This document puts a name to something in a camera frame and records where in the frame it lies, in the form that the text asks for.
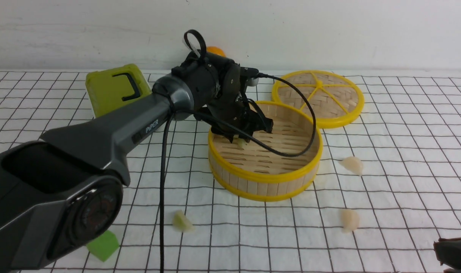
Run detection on white grid tablecloth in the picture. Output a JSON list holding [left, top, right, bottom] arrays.
[[0, 70, 461, 273]]

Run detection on bamboo steamer tray yellow rim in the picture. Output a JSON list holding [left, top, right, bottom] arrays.
[[208, 101, 323, 202]]

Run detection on green foam cube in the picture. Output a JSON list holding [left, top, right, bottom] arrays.
[[86, 230, 120, 262]]

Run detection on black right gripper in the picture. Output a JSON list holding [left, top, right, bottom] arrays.
[[433, 237, 461, 273]]

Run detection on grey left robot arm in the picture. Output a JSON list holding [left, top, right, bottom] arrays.
[[0, 52, 265, 273]]

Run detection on bamboo steamer lid yellow rim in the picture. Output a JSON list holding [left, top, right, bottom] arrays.
[[271, 70, 365, 132]]

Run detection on green lidded white box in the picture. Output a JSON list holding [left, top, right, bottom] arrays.
[[85, 64, 152, 118]]

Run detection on orange fruit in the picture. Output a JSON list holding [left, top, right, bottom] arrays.
[[206, 46, 226, 57]]

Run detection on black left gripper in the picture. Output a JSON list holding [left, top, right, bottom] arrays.
[[171, 52, 273, 144]]

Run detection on white dumpling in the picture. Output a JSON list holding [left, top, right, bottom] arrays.
[[341, 209, 359, 233], [340, 157, 364, 176]]

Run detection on pale green dumpling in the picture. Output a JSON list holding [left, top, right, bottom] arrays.
[[172, 210, 194, 233], [236, 138, 248, 150]]

